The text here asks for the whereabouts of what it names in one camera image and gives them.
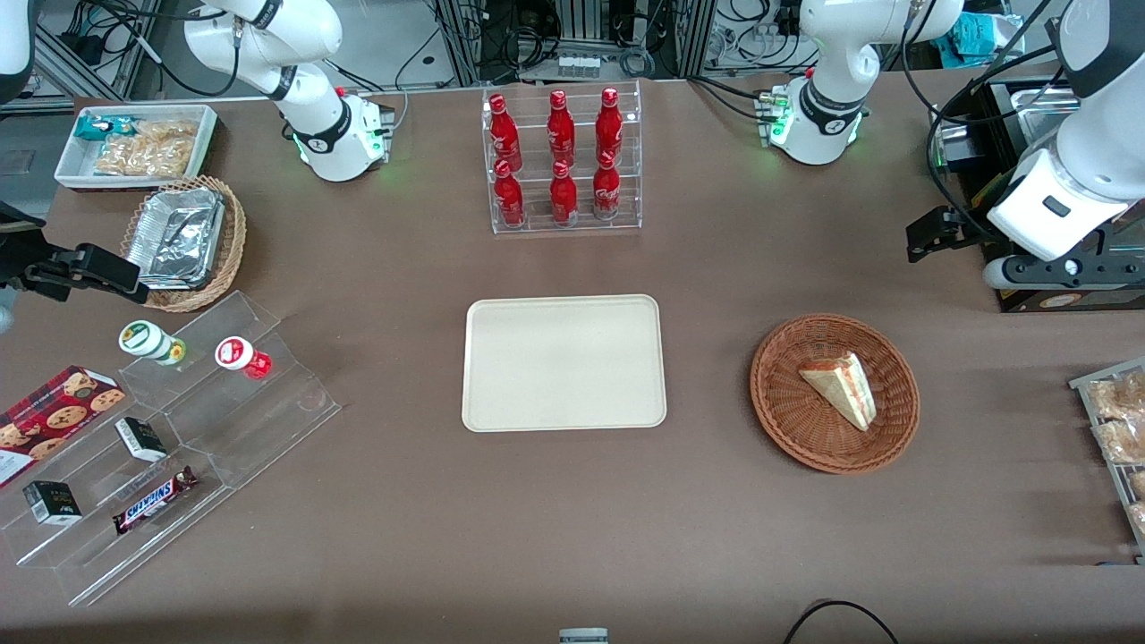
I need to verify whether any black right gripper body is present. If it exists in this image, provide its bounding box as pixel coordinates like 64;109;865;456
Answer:
0;202;55;290

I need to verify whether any triangular sandwich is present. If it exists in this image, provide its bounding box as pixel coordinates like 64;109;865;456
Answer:
799;352;878;432

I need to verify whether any aluminium foil tray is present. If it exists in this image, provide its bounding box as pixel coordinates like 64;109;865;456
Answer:
125;186;226;291

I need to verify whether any light wicker basket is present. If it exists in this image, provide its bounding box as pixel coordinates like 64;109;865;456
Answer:
121;175;248;313

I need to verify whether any tray of pastries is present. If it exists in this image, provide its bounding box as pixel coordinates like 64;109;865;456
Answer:
1069;358;1145;554

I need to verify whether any brown round wicker basket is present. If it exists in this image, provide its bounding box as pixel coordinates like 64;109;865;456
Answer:
750;314;920;475

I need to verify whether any beige plastic serving tray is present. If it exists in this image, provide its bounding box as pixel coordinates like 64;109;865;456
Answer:
462;294;668;433

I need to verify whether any green lid yogurt cup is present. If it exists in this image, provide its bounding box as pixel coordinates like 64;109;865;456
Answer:
119;320;188;368

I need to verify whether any black food warmer case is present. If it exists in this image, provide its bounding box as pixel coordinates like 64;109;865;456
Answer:
930;76;1145;314

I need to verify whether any white rectangular snack bin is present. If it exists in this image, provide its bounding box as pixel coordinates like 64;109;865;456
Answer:
54;105;219;192

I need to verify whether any bag of rice crackers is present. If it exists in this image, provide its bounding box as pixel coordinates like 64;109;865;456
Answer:
94;120;199;178

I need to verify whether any red plaid cookie box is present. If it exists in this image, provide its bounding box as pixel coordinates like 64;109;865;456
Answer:
0;365;127;489

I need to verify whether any teal snack packet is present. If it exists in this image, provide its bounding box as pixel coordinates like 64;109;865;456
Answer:
74;114;137;143

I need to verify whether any red lid yogurt cup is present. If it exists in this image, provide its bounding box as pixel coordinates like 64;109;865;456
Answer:
215;336;274;381

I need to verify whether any small black box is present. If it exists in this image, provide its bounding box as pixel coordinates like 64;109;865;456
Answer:
114;417;169;463
22;480;83;526

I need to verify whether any wrapped bread pastry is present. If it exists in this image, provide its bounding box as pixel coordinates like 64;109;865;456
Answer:
1096;419;1145;465
1087;371;1145;421

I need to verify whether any clear acrylic stepped display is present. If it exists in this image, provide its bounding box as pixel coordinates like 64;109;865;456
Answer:
0;291;343;608

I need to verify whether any Snickers chocolate bar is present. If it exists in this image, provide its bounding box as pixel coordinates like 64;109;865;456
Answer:
112;466;199;536

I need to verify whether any red cola bottle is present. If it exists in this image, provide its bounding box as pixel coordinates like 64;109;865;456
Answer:
547;89;577;166
549;161;580;225
494;159;526;227
596;88;624;162
488;94;523;171
592;152;622;221

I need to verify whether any clear acrylic bottle rack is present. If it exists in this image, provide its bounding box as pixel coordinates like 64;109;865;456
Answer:
481;80;643;236

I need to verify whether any black floor cable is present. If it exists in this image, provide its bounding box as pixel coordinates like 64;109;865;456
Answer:
783;599;900;644

